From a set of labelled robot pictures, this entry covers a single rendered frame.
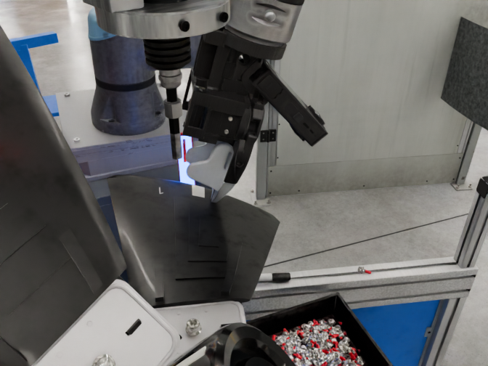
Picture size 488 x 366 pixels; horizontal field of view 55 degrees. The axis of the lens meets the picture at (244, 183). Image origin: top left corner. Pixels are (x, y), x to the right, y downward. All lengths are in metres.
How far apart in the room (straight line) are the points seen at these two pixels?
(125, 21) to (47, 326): 0.18
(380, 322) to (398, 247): 1.33
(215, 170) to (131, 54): 0.41
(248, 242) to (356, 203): 2.11
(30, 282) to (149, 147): 0.66
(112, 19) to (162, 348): 0.20
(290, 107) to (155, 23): 0.31
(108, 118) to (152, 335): 0.68
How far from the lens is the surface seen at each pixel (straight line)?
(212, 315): 0.42
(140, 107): 0.93
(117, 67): 0.91
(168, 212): 0.55
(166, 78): 0.27
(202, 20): 0.24
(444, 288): 1.04
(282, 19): 0.47
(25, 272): 0.31
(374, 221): 2.51
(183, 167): 0.71
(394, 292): 0.99
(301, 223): 2.42
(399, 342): 1.15
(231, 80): 0.51
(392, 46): 2.37
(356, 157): 2.57
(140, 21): 0.23
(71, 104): 1.09
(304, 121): 0.53
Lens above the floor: 1.51
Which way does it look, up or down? 34 degrees down
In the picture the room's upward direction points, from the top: straight up
